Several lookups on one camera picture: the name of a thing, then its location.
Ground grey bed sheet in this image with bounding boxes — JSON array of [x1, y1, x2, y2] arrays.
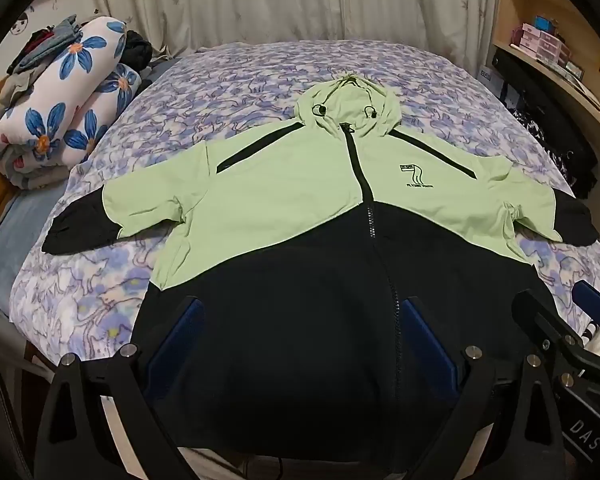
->
[[0, 190, 72, 313]]

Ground white patterned curtain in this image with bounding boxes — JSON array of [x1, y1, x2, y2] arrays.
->
[[82, 0, 503, 58]]

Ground pile of grey clothes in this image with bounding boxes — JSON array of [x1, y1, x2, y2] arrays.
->
[[5, 14, 87, 81]]

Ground round wall sticker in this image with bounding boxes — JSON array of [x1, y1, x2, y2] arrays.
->
[[9, 9, 37, 37]]

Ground stack of pink boxes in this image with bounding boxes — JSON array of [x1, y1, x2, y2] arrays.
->
[[510, 22, 573, 67]]

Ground light wooden shelf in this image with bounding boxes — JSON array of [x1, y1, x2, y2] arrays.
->
[[489, 0, 600, 133]]

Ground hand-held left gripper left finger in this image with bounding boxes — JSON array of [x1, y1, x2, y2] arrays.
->
[[34, 296, 207, 480]]

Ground black printed cloth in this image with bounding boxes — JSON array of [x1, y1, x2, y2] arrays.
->
[[490, 50, 600, 200]]

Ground black bundled garment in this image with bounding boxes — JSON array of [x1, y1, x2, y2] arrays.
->
[[124, 29, 155, 77]]

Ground blue flower bolster pillows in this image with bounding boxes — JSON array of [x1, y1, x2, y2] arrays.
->
[[0, 17, 143, 191]]

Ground purple floral blanket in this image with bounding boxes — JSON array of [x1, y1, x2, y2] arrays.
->
[[9, 40, 600, 367]]

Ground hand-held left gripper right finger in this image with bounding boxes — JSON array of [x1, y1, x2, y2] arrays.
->
[[404, 296, 567, 480]]

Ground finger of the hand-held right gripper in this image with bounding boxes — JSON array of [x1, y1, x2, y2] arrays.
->
[[510, 290, 600, 379], [571, 280, 600, 333]]

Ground green and black hooded jacket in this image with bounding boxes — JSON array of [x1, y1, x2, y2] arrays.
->
[[41, 74, 600, 457]]

